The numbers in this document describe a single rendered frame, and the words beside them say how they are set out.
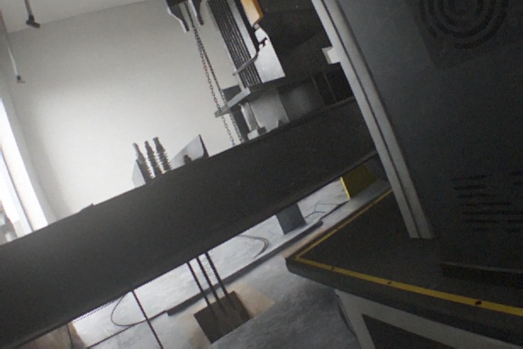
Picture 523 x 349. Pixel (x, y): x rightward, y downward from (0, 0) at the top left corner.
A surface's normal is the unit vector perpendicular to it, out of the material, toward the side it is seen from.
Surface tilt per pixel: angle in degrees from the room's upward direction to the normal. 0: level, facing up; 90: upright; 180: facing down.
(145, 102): 90
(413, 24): 90
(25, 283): 90
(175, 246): 90
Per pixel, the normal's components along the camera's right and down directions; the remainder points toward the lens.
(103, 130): 0.44, -0.16
